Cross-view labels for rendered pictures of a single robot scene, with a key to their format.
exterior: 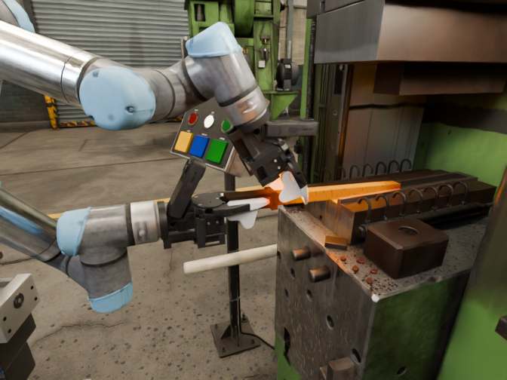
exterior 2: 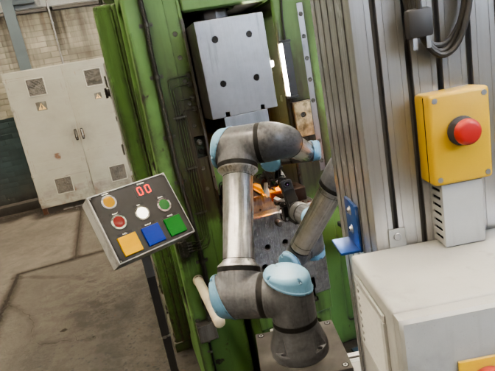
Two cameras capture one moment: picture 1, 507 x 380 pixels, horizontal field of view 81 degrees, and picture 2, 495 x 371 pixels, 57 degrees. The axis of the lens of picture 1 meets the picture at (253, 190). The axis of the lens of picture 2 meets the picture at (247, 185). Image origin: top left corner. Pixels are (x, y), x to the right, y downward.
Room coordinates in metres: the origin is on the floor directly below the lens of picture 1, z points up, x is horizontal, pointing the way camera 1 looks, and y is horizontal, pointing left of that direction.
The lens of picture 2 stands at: (0.50, 1.81, 1.54)
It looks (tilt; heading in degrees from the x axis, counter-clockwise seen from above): 14 degrees down; 275
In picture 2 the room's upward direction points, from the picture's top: 11 degrees counter-clockwise
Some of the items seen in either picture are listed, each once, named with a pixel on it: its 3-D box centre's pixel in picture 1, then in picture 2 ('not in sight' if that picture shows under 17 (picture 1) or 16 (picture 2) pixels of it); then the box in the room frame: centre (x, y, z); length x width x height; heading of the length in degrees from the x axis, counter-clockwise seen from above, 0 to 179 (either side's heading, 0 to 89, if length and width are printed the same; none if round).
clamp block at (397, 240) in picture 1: (404, 246); (293, 192); (0.48, -0.29, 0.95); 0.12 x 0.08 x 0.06; 110
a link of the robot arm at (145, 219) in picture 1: (147, 222); (300, 212); (0.47, 0.19, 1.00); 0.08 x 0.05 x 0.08; 20
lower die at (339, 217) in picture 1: (396, 195); (248, 193); (0.70, -0.37, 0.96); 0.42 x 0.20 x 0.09; 110
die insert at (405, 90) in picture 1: (442, 78); not in sight; (0.69, -0.41, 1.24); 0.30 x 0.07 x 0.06; 110
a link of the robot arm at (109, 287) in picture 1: (103, 274); (311, 245); (0.45, 0.28, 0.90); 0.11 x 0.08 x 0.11; 55
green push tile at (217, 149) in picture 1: (217, 151); (174, 225); (0.96, 0.12, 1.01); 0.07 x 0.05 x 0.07; 45
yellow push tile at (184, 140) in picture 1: (184, 142); (130, 244); (1.11, 0.26, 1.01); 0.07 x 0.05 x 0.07; 45
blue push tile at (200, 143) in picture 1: (200, 146); (153, 234); (1.03, 0.19, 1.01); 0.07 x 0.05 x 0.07; 45
